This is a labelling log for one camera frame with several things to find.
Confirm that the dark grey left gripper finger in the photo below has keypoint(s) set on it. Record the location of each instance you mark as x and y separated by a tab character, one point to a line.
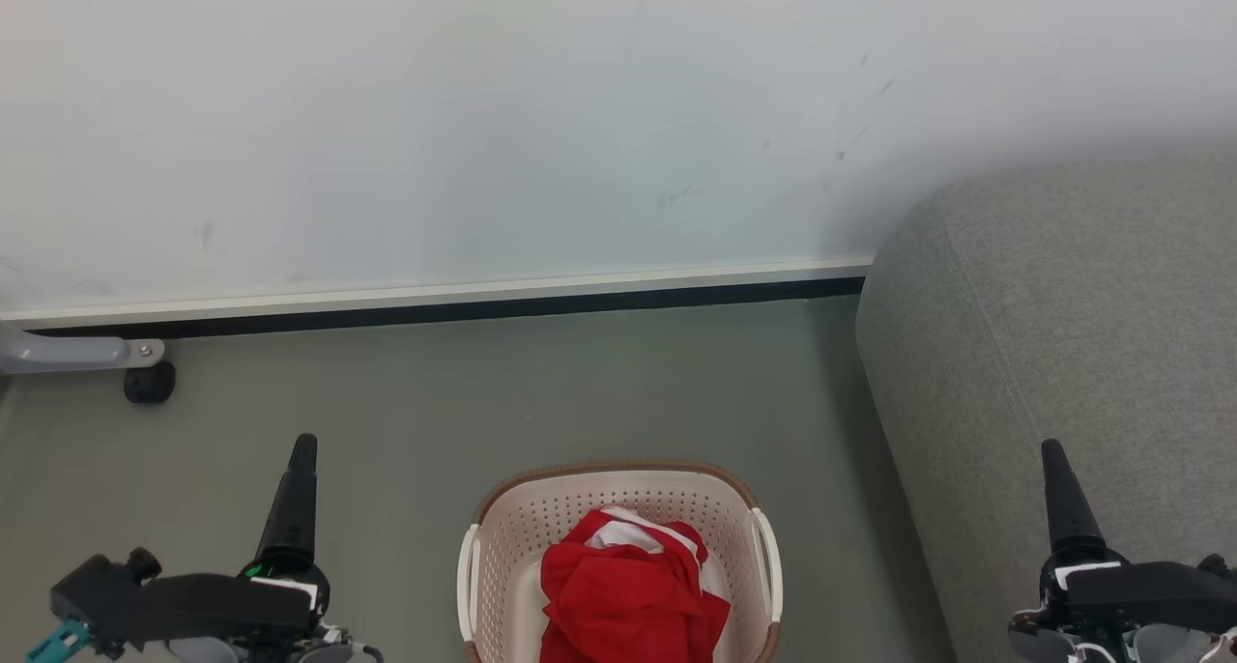
295	508

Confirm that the red garment with white trim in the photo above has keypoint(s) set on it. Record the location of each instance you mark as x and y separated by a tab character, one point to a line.
628	595

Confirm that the black caster wheel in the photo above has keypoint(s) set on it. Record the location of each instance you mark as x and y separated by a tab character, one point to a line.
150	383

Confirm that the white and black baseboard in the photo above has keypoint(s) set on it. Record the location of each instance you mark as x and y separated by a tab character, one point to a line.
483	288

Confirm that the grey metal furniture leg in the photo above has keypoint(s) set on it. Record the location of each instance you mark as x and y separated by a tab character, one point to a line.
68	352

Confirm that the cream perforated laundry basket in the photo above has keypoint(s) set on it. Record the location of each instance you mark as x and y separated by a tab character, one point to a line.
580	518

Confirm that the grey fabric sofa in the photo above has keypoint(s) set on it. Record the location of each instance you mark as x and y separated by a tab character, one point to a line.
1082	334

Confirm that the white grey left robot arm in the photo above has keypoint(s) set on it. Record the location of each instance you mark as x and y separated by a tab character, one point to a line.
193	651

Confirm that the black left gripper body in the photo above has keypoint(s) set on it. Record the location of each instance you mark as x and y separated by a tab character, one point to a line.
193	605

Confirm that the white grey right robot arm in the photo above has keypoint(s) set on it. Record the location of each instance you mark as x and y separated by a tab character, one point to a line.
1160	646

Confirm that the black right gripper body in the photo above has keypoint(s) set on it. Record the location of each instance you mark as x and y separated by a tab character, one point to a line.
1150	590

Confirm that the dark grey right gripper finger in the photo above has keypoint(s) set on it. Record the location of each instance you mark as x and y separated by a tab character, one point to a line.
1071	508

